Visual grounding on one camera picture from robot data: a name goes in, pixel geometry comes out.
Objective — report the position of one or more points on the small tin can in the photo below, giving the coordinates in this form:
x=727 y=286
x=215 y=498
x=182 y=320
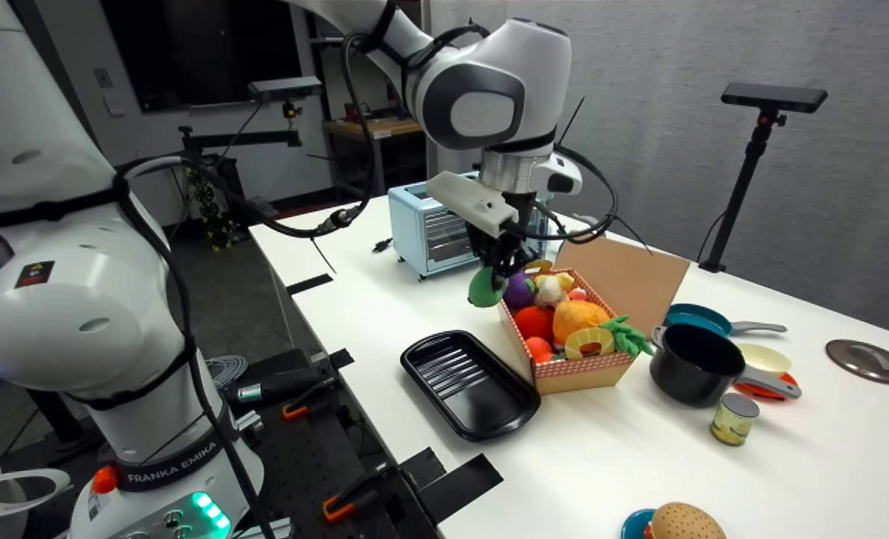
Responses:
x=734 y=420

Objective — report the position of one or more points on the black orange clamp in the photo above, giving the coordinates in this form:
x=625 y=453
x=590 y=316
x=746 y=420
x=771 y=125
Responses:
x=294 y=408
x=349 y=503

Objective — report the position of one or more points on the black oven tray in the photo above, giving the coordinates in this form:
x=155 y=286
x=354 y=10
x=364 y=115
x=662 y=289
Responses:
x=469 y=383

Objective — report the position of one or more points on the toy burger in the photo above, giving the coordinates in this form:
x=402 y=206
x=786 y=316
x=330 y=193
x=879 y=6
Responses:
x=686 y=522

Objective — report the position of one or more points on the black camera on tripod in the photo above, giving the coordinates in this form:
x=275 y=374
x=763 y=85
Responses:
x=773 y=97

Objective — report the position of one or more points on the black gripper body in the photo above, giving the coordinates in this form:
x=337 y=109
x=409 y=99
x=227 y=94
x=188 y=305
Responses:
x=528 y=214

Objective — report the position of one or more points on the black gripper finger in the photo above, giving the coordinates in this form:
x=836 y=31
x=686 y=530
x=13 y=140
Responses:
x=523 y=254
x=496 y=262

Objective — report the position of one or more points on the purple eggplant plush toy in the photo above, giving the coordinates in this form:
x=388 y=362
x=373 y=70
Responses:
x=519 y=290

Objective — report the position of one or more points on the blue round plate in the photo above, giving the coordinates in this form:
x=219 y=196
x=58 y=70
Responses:
x=637 y=525

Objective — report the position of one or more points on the light blue toaster oven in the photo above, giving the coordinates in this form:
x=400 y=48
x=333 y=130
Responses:
x=423 y=233

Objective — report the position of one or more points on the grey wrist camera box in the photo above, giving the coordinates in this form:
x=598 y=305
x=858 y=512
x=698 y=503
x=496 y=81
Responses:
x=469 y=202

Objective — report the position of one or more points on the wooden background table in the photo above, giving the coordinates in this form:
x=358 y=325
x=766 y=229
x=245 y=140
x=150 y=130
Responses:
x=373 y=130

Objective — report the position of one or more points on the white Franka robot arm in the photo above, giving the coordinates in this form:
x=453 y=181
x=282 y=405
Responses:
x=65 y=301

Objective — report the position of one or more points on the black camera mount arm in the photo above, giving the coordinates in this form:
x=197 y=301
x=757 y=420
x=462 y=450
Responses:
x=282 y=88

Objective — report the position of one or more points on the green toy vegetable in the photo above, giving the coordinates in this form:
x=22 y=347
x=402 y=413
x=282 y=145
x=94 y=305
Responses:
x=629 y=335

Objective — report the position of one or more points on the orange plush toy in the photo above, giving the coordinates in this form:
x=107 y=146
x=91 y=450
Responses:
x=580 y=317

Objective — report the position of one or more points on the white yellow plush toy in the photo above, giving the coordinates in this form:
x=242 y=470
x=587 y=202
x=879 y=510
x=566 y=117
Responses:
x=551 y=289

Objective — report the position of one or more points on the plain red plush toy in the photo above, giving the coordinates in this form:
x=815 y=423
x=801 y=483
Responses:
x=535 y=320

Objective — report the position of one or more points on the grey round table grommet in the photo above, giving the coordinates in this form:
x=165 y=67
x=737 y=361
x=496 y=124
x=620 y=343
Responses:
x=869 y=361

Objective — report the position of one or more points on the red checkered cardboard box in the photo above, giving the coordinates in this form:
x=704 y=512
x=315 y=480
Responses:
x=626 y=272

